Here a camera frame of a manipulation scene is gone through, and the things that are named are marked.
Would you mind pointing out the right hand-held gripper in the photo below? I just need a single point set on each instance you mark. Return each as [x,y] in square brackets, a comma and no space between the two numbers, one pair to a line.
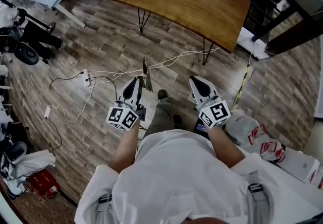
[214,114]

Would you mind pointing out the black wheeled machine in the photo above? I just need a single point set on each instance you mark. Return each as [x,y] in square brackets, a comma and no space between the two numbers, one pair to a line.
[32,38]

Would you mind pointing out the person's dark shoe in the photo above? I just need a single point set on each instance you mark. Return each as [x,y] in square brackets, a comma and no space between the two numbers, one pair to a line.
[162,94]
[177,119]

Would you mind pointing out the person's right forearm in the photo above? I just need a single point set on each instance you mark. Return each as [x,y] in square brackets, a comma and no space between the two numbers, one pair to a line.
[222,147]

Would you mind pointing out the white power adapter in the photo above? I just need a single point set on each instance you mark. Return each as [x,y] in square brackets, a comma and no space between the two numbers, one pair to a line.
[47,112]

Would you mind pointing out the person's white shirt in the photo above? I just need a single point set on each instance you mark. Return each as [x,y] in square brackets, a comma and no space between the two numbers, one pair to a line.
[176,180]

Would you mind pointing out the plastic bag with red print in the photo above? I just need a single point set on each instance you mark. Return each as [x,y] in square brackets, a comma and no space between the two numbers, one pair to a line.
[246,129]

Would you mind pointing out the black device with screen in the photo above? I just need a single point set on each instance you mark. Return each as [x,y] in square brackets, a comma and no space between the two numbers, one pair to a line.
[200,128]

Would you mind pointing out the red box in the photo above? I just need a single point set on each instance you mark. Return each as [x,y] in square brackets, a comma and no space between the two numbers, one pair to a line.
[41,182]

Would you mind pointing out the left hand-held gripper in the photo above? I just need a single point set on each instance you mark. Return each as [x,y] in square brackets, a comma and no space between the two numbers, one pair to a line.
[123,117]

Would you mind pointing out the yellow black striped strip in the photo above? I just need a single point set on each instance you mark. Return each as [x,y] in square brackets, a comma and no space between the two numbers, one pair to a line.
[242,86]

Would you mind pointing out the person's left forearm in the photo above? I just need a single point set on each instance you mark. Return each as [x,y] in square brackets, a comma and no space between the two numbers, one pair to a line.
[125,147]

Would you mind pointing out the grey white bag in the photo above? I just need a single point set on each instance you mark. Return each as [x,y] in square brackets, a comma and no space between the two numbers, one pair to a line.
[27,165]

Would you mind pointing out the white power strip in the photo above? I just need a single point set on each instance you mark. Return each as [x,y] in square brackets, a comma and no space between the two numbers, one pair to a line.
[87,78]

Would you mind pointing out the wooden table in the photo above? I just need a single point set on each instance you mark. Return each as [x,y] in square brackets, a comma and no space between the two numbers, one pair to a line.
[186,3]

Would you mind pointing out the white cardboard box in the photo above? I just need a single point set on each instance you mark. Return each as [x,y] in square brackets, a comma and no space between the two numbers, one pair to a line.
[300,165]

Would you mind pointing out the person's olive trousers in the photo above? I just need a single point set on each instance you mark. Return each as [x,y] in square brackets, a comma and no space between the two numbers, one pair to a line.
[161,117]

